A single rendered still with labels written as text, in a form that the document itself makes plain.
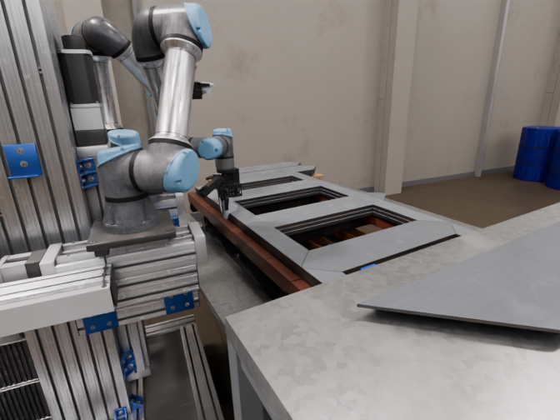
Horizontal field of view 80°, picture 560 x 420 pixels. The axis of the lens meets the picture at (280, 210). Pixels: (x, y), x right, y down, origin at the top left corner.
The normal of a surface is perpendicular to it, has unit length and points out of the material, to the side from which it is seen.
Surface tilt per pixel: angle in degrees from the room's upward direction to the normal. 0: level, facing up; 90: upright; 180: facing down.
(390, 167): 90
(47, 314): 90
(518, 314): 0
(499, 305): 0
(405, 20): 90
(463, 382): 0
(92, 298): 90
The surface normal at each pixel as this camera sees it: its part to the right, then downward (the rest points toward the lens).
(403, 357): -0.03, -0.95
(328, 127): 0.38, 0.29
